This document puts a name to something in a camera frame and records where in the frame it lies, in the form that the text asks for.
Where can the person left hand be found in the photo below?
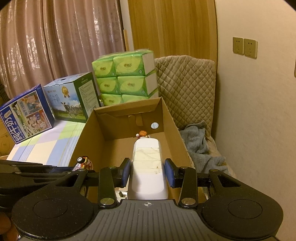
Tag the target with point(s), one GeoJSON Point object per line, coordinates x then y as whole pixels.
{"type": "Point", "coordinates": [8, 231]}

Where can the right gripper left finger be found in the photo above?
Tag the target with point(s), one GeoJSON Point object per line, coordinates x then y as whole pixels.
{"type": "Point", "coordinates": [109, 179]}

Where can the checkered bed sheet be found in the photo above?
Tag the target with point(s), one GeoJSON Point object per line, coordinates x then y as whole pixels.
{"type": "Point", "coordinates": [53, 147]}

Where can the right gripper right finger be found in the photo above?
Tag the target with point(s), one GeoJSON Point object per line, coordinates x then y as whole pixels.
{"type": "Point", "coordinates": [184, 178]}

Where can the open cardboard carton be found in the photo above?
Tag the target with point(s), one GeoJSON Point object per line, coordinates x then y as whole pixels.
{"type": "Point", "coordinates": [6, 142]}

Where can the white oblong case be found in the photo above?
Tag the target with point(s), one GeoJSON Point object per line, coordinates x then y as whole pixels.
{"type": "Point", "coordinates": [147, 180]}

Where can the double wall socket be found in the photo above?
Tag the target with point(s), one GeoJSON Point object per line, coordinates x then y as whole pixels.
{"type": "Point", "coordinates": [246, 47]}

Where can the green tissue pack bundle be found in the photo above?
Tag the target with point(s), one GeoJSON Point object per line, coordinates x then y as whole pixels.
{"type": "Point", "coordinates": [126, 76]}

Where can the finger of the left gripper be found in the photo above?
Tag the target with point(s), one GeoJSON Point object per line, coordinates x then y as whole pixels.
{"type": "Point", "coordinates": [61, 169]}
{"type": "Point", "coordinates": [90, 174]}

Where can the wooden door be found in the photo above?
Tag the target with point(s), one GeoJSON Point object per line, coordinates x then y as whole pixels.
{"type": "Point", "coordinates": [181, 27]}

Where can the pink curtain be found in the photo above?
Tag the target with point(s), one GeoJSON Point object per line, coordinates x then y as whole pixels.
{"type": "Point", "coordinates": [45, 40]}

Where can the grey towel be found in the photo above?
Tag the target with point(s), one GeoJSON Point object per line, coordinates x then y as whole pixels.
{"type": "Point", "coordinates": [203, 150]}

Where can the blue milk carton box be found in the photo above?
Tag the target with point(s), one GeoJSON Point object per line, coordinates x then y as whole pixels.
{"type": "Point", "coordinates": [27, 115]}

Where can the beige quilted cushion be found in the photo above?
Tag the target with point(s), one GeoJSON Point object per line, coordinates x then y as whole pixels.
{"type": "Point", "coordinates": [187, 85]}

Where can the cow picture milk box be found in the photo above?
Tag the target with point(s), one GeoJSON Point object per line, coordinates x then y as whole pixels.
{"type": "Point", "coordinates": [72, 98]}

